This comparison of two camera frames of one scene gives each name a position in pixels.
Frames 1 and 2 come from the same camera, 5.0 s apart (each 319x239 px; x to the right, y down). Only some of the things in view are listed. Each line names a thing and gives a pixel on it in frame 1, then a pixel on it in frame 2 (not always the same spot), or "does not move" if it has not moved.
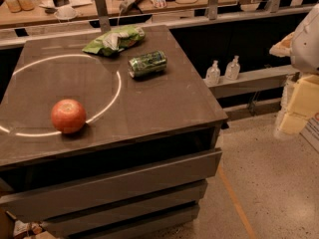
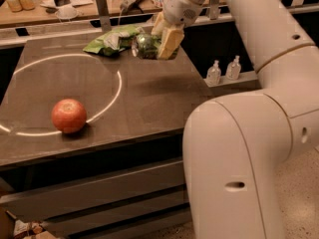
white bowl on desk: [66, 13] does not move
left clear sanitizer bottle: [213, 74] does not move
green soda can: [148, 64] to [148, 46]
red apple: [68, 116] does not move
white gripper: [306, 47] to [177, 10]
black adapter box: [61, 0] does not move
